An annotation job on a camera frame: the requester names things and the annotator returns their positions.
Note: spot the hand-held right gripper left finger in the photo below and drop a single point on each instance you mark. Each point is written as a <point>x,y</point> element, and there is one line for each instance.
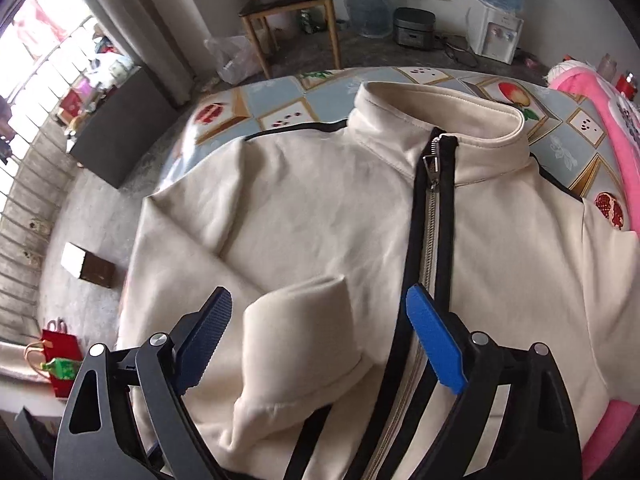
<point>210,330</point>

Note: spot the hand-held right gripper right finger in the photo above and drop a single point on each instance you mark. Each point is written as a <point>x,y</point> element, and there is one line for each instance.
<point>435,340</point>

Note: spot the cream zip jacket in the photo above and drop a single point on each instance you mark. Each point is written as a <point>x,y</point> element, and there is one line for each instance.
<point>325,210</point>

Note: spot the brown cardboard box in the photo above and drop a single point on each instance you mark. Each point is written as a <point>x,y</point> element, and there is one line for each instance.
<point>97,270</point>

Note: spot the red gift bag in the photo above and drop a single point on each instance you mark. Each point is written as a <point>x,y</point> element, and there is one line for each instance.
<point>62,345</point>

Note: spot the metal window railing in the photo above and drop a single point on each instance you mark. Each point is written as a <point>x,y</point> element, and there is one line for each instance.
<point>20,240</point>

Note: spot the dark grey cabinet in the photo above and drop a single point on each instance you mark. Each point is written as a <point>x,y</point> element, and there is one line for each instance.
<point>115,130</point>

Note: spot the fruit-print tablecloth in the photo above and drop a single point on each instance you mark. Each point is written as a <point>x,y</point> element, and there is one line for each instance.
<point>270,105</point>

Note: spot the red box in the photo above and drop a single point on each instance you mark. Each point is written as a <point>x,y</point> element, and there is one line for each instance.
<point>75,105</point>

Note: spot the clear plastic bag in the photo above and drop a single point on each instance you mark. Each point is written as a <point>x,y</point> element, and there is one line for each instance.
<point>235,57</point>

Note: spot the white printed plastic bag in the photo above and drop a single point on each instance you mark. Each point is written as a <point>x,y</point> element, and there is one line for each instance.
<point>115,60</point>

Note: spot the pink floral blanket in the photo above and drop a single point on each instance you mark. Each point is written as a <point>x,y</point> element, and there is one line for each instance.
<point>600,105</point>

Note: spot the grey lace-trimmed cushion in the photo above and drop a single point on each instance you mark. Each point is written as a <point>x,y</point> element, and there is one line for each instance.
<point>570,69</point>

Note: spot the white water dispenser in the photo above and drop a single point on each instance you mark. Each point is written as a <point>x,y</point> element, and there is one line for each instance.
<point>492,35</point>

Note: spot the grey rice cooker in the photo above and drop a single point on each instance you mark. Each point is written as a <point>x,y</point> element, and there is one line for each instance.
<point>414,30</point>

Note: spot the grey curtain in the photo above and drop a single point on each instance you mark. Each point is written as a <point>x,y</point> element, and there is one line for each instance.
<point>150,25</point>

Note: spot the clear glass jar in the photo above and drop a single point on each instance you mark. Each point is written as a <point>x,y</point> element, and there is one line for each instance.
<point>607,66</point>

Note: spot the green glass bottle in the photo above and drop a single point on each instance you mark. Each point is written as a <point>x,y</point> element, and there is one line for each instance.
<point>309,21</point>

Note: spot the empty clear water jug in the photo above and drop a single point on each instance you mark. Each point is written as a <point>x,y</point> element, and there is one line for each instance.
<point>367,7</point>

